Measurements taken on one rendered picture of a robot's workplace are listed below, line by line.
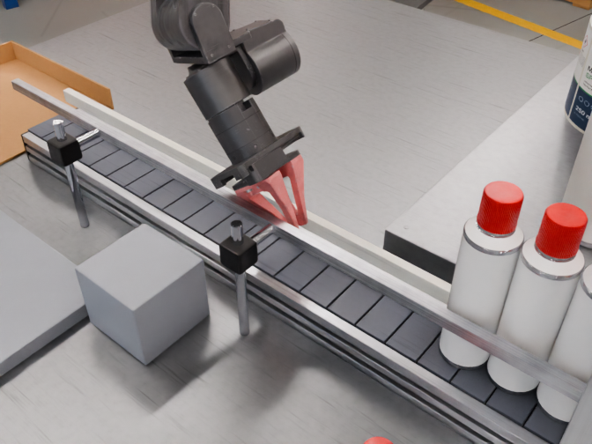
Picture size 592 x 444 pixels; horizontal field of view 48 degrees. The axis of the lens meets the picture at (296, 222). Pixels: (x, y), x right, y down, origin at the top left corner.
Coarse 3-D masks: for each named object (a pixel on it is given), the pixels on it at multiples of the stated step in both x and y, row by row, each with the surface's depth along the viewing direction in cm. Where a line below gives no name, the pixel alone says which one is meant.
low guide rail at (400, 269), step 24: (72, 96) 102; (120, 120) 96; (168, 144) 91; (192, 168) 90; (216, 168) 86; (264, 192) 83; (312, 216) 79; (336, 240) 77; (360, 240) 76; (384, 264) 74; (408, 264) 73; (432, 288) 71
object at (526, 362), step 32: (32, 96) 93; (96, 128) 85; (160, 160) 80; (224, 192) 75; (256, 224) 73; (288, 224) 71; (320, 256) 68; (384, 288) 64; (448, 320) 60; (512, 352) 57; (576, 384) 55
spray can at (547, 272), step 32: (544, 224) 53; (576, 224) 51; (544, 256) 54; (576, 256) 54; (512, 288) 58; (544, 288) 54; (512, 320) 59; (544, 320) 57; (544, 352) 60; (512, 384) 63
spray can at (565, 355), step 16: (576, 288) 55; (576, 304) 54; (576, 320) 54; (560, 336) 57; (576, 336) 55; (560, 352) 57; (576, 352) 56; (560, 368) 58; (576, 368) 56; (544, 384) 61; (544, 400) 61; (560, 400) 60; (560, 416) 61
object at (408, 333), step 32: (32, 128) 101; (64, 128) 101; (96, 160) 94; (128, 160) 94; (160, 192) 88; (192, 192) 88; (192, 224) 83; (224, 224) 83; (288, 256) 79; (320, 288) 75; (352, 288) 75; (352, 320) 71; (384, 320) 71; (416, 320) 71; (416, 352) 68; (480, 384) 65; (512, 416) 62; (544, 416) 62
